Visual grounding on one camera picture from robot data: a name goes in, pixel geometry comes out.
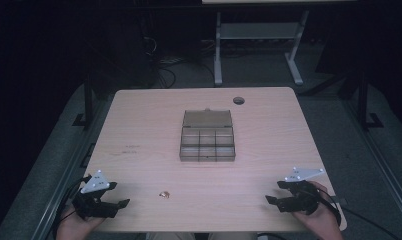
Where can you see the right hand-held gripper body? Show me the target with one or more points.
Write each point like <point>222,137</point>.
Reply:
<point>300,198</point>

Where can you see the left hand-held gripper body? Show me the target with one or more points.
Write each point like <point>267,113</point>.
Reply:
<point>92,203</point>

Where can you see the clear grey compartment box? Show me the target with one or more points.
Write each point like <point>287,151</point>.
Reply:
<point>207,140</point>

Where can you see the person's left hand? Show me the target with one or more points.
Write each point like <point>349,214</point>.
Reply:
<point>76,226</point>

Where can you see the person's right hand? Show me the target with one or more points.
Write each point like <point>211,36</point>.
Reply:
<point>322,223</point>

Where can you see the black metal stand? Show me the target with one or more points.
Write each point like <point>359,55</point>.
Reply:
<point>364,103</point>
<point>87,106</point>

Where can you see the aluminium frame rail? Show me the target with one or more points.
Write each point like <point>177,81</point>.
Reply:
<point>379,160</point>
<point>69,166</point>

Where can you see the white metal desk frame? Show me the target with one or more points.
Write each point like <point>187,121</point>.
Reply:
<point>260,31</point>

